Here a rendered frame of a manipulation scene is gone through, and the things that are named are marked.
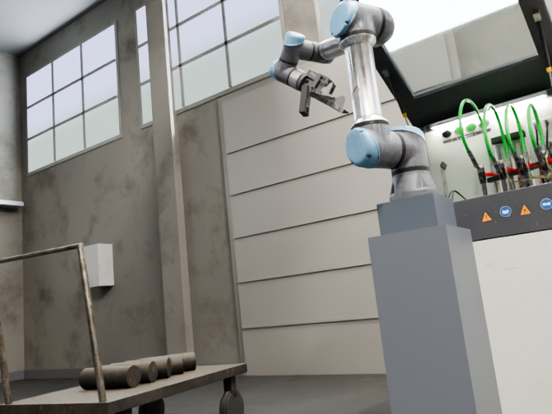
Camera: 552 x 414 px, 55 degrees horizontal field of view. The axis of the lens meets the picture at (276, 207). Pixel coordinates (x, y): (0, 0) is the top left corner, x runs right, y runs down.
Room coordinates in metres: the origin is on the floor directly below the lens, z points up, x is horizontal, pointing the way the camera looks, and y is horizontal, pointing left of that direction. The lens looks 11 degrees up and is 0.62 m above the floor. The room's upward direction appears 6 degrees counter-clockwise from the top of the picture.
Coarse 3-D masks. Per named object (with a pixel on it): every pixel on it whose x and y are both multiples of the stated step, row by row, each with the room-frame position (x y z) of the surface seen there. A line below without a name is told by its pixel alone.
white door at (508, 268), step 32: (480, 256) 1.97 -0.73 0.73; (512, 256) 1.91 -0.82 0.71; (544, 256) 1.85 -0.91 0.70; (512, 288) 1.92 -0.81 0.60; (544, 288) 1.86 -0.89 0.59; (512, 320) 1.93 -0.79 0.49; (544, 320) 1.87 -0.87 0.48; (512, 352) 1.94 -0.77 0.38; (544, 352) 1.88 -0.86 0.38; (512, 384) 1.96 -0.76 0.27; (544, 384) 1.89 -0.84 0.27
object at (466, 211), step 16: (512, 192) 1.89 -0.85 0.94; (528, 192) 1.85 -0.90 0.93; (544, 192) 1.82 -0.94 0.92; (464, 208) 1.99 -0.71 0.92; (480, 208) 1.96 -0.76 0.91; (496, 208) 1.92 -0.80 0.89; (512, 208) 1.89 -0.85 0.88; (464, 224) 2.00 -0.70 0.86; (480, 224) 1.96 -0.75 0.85; (496, 224) 1.93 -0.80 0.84; (512, 224) 1.90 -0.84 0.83; (528, 224) 1.87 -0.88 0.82; (544, 224) 1.84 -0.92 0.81
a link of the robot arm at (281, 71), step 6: (276, 60) 1.93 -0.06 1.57; (270, 66) 1.93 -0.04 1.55; (276, 66) 1.92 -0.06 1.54; (282, 66) 1.89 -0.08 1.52; (288, 66) 1.89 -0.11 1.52; (294, 66) 1.90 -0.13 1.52; (270, 72) 1.94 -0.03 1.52; (276, 72) 1.92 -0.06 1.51; (282, 72) 1.90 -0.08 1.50; (288, 72) 1.89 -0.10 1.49; (276, 78) 1.94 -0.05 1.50; (282, 78) 1.91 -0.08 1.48; (288, 78) 1.89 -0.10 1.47
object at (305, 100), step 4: (304, 88) 1.87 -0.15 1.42; (308, 88) 1.88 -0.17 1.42; (304, 92) 1.87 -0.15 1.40; (304, 96) 1.87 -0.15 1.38; (308, 96) 1.88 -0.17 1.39; (300, 100) 1.87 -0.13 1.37; (304, 100) 1.87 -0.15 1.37; (308, 100) 1.89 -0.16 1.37; (300, 104) 1.87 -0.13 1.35; (304, 104) 1.86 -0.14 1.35; (308, 104) 1.89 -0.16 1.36; (300, 108) 1.87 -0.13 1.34; (304, 108) 1.86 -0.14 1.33; (308, 108) 1.88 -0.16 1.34; (300, 112) 1.87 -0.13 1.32; (304, 112) 1.87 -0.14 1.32; (308, 112) 1.89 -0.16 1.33; (304, 116) 1.90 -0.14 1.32; (308, 116) 1.90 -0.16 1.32
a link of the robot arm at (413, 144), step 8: (392, 128) 1.58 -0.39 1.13; (400, 128) 1.57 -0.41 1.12; (408, 128) 1.56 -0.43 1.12; (416, 128) 1.57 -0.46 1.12; (400, 136) 1.54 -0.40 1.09; (408, 136) 1.56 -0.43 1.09; (416, 136) 1.57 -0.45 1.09; (408, 144) 1.55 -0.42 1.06; (416, 144) 1.56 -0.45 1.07; (424, 144) 1.59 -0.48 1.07; (408, 152) 1.55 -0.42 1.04; (416, 152) 1.56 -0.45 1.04; (424, 152) 1.58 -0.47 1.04; (400, 160) 1.55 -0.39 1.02; (408, 160) 1.56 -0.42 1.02; (416, 160) 1.56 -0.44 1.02; (424, 160) 1.57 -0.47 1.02; (392, 168) 1.59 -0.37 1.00
